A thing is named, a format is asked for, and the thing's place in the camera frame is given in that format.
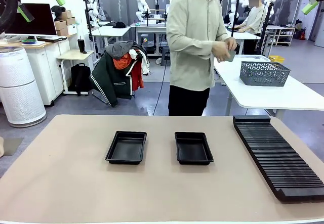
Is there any person in white t-shirt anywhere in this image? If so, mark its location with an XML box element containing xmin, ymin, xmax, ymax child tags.
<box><xmin>237</xmin><ymin>0</ymin><xmax>266</xmax><ymax>55</ymax></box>

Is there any white shallow bin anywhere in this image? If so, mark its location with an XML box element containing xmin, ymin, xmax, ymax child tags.
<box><xmin>234</xmin><ymin>54</ymin><xmax>272</xmax><ymax>63</ymax></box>

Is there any red black bag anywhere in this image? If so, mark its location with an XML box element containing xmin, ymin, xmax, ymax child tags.
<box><xmin>293</xmin><ymin>19</ymin><xmax>307</xmax><ymax>40</ymax></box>

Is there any person's left forearm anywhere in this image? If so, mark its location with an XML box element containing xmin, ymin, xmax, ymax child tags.
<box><xmin>217</xmin><ymin>31</ymin><xmax>230</xmax><ymax>43</ymax></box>

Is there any yellow plastic bin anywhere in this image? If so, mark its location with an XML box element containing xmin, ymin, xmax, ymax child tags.
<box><xmin>268</xmin><ymin>55</ymin><xmax>286</xmax><ymax>64</ymax></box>

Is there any person's left hand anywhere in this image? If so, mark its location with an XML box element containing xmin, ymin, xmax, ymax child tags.
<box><xmin>224</xmin><ymin>36</ymin><xmax>238</xmax><ymax>52</ymax></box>

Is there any black backpack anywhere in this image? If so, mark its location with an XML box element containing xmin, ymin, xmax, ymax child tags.
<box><xmin>68</xmin><ymin>63</ymin><xmax>92</xmax><ymax>97</ymax></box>

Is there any wooden shelf rack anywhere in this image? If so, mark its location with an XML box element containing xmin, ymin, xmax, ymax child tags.
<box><xmin>274</xmin><ymin>26</ymin><xmax>296</xmax><ymax>47</ymax></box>

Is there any small wooden side table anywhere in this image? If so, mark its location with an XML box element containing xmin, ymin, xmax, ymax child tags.
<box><xmin>57</xmin><ymin>49</ymin><xmax>96</xmax><ymax>96</ymax></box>

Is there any black ESD tray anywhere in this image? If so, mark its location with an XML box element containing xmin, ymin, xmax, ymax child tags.
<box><xmin>174</xmin><ymin>131</ymin><xmax>215</xmax><ymax>166</ymax></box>
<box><xmin>105</xmin><ymin>130</ymin><xmax>147</xmax><ymax>165</ymax></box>

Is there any person in beige shirt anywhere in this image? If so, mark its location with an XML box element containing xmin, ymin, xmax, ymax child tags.
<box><xmin>166</xmin><ymin>0</ymin><xmax>238</xmax><ymax>116</ymax></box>

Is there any grey plastic basket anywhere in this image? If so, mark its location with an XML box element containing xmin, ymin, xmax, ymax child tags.
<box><xmin>239</xmin><ymin>61</ymin><xmax>291</xmax><ymax>87</ymax></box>

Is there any black pole stand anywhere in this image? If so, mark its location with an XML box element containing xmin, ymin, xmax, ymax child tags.
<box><xmin>229</xmin><ymin>0</ymin><xmax>240</xmax><ymax>39</ymax></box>

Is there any person's right hand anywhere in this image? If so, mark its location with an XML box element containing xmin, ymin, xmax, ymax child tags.
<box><xmin>213</xmin><ymin>41</ymin><xmax>231</xmax><ymax>63</ymax></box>

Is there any black laptop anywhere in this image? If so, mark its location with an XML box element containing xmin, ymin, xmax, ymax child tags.
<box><xmin>36</xmin><ymin>35</ymin><xmax>68</xmax><ymax>42</ymax></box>

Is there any black slotted board rack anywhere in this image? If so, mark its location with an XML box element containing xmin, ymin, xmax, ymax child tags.
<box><xmin>232</xmin><ymin>115</ymin><xmax>324</xmax><ymax>203</ymax></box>

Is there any white cylindrical air purifier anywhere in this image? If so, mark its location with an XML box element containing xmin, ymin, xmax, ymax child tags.
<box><xmin>0</xmin><ymin>46</ymin><xmax>48</xmax><ymax>128</ymax></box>

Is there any white desk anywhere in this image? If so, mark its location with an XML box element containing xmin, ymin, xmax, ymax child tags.
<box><xmin>91</xmin><ymin>25</ymin><xmax>131</xmax><ymax>58</ymax></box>
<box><xmin>226</xmin><ymin>28</ymin><xmax>261</xmax><ymax>55</ymax></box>

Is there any white garment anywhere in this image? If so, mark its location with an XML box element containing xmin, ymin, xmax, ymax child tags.
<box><xmin>129</xmin><ymin>48</ymin><xmax>150</xmax><ymax>75</ymax></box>

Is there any orange red jacket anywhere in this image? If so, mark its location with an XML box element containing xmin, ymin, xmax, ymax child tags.
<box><xmin>112</xmin><ymin>54</ymin><xmax>144</xmax><ymax>91</ymax></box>

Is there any grey hoodie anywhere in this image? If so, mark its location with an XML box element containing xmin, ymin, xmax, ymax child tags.
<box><xmin>105</xmin><ymin>40</ymin><xmax>135</xmax><ymax>60</ymax></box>

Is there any person's right forearm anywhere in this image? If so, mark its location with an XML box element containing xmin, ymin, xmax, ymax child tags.
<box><xmin>168</xmin><ymin>35</ymin><xmax>216</xmax><ymax>58</ymax></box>

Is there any grey step stool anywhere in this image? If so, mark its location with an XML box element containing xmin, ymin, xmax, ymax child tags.
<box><xmin>160</xmin><ymin>47</ymin><xmax>171</xmax><ymax>67</ymax></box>

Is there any black tumbler with straw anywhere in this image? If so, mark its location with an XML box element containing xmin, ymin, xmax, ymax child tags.
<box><xmin>77</xmin><ymin>35</ymin><xmax>86</xmax><ymax>54</ymax></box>

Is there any white rounded work table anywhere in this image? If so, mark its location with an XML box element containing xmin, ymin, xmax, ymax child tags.
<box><xmin>213</xmin><ymin>55</ymin><xmax>324</xmax><ymax>120</ymax></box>

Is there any black camera tripod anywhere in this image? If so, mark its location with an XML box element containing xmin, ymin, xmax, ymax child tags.
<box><xmin>259</xmin><ymin>0</ymin><xmax>277</xmax><ymax>55</ymax></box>

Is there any white framed workbench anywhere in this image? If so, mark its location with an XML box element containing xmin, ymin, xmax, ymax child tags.
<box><xmin>130</xmin><ymin>21</ymin><xmax>169</xmax><ymax>58</ymax></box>

